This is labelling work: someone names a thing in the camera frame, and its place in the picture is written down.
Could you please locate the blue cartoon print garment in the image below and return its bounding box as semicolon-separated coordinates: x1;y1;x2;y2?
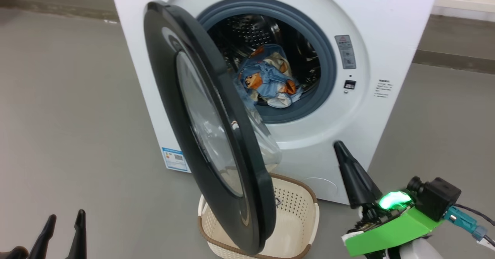
239;44;304;107

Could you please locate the teal cable connector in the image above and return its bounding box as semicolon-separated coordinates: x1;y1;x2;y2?
444;206;488;241

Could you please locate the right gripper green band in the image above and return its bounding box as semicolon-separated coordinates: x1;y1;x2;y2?
334;140;444;259

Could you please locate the blue energy label sticker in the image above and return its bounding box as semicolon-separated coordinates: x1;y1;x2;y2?
161;147;191;173

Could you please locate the grey rubber door seal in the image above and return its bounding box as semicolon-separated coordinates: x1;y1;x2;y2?
197;0;338;124

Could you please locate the white front-load washing machine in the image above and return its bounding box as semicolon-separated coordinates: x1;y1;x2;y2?
108;0;441;205

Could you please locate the round white filter cover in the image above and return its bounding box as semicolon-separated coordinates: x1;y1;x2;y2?
302;177;339;197

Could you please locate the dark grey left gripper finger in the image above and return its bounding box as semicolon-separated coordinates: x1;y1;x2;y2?
65;210;87;259
26;214;57;259

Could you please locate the black round glass washer door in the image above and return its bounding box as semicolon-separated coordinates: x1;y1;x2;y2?
144;1;277;256

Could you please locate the pale blue garment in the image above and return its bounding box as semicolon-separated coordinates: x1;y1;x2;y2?
267;93;293;109

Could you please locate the grey warning sticker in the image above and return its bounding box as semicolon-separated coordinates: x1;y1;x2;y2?
335;35;357;70

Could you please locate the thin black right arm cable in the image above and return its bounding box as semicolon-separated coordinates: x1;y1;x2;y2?
452;203;495;248

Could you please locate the steel washer drum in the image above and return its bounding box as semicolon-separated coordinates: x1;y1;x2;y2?
207;14;321;97

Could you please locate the cream perforated laundry basket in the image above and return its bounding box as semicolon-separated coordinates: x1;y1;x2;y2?
198;173;320;259

